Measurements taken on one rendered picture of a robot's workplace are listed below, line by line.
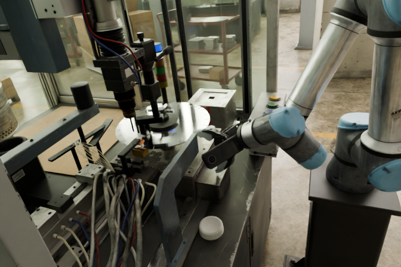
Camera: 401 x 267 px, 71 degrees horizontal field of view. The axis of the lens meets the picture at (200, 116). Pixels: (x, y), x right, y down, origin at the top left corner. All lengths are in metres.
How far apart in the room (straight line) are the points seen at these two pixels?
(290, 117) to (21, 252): 0.54
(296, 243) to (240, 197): 0.91
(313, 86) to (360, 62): 3.27
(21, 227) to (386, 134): 0.73
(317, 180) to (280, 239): 0.84
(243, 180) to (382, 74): 0.55
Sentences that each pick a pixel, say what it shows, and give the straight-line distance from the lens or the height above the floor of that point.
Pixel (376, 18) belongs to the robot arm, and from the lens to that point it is 0.69.
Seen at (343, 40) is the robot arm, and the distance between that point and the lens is 0.80.
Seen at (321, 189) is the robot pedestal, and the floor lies 0.75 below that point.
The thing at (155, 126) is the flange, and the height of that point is 0.96.
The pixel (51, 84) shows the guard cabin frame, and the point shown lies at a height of 0.88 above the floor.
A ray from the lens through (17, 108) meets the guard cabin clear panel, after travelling 1.91.
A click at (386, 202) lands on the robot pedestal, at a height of 0.75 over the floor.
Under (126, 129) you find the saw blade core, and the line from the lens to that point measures 1.01.
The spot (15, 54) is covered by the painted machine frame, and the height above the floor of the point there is 1.25.
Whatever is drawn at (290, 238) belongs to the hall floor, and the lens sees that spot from 1.84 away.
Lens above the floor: 1.41
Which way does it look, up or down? 27 degrees down
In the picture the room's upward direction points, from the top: 7 degrees counter-clockwise
